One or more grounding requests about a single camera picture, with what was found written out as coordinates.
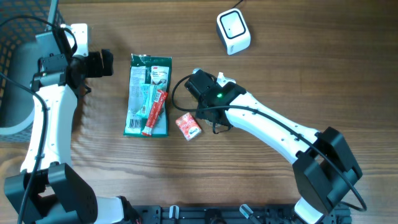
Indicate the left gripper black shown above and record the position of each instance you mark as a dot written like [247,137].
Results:
[96,70]

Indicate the red sachet stick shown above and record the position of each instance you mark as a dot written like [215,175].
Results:
[159,99]

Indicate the green white gloves packet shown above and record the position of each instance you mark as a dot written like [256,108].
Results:
[148,70]

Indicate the yellow liquid bottle silver cap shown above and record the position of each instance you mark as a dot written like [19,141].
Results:
[196,70]

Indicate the green lid jar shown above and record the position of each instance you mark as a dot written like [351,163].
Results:
[217,126]

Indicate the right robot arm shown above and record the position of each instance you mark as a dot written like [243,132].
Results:
[324,166]

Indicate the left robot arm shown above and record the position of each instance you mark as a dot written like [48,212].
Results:
[48,190]

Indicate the white barcode scanner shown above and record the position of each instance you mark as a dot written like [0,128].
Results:
[233,31]

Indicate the grey plastic mesh basket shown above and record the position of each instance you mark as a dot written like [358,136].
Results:
[19,56]

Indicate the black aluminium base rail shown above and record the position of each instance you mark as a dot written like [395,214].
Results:
[269,214]

